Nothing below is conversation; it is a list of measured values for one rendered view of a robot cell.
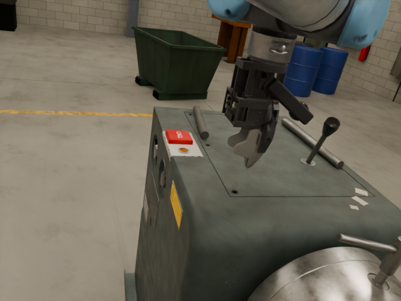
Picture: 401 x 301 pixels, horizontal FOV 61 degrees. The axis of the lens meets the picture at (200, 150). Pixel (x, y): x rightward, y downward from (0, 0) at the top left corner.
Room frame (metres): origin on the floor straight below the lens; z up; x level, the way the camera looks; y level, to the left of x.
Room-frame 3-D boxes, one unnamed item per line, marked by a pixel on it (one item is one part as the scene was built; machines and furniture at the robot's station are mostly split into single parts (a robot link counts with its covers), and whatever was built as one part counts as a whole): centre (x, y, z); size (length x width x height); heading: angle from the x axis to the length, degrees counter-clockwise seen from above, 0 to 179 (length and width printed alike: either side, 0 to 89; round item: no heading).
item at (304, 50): (6.82, -1.67, 0.44); 0.59 x 0.59 x 0.88
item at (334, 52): (7.47, -2.36, 0.44); 0.59 x 0.59 x 0.88
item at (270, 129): (0.59, -0.11, 1.39); 0.05 x 0.02 x 0.09; 19
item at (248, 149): (0.59, -0.09, 1.34); 0.06 x 0.03 x 0.09; 109
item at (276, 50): (0.60, -0.09, 1.53); 0.08 x 0.08 x 0.05
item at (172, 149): (0.75, 0.05, 1.23); 0.13 x 0.08 x 0.06; 19
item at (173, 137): (0.77, 0.06, 1.26); 0.06 x 0.06 x 0.02; 19
